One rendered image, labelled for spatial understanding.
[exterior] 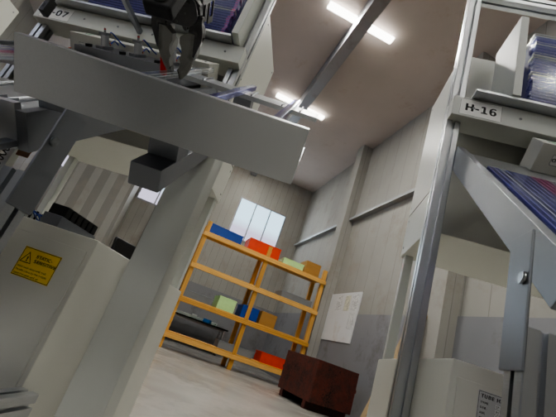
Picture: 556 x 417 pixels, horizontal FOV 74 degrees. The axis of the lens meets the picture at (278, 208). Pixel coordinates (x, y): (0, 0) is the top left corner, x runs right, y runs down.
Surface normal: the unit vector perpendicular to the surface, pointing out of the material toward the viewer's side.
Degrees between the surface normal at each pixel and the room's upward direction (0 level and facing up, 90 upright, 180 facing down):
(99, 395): 90
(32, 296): 90
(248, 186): 90
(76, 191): 90
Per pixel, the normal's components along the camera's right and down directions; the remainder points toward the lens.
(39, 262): -0.04, -0.38
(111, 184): 0.31, -0.26
